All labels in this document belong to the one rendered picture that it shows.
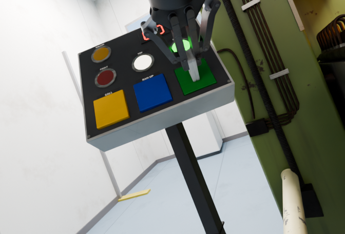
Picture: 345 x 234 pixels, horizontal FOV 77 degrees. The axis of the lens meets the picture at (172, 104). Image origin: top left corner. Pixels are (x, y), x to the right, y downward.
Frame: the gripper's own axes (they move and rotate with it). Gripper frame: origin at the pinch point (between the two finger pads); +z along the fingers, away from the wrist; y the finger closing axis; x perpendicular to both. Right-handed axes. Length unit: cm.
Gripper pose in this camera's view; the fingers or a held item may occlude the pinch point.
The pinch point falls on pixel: (192, 65)
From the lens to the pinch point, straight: 45.5
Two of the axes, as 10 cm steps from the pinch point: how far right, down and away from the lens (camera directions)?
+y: 9.3, -3.7, -0.5
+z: 2.3, 4.7, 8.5
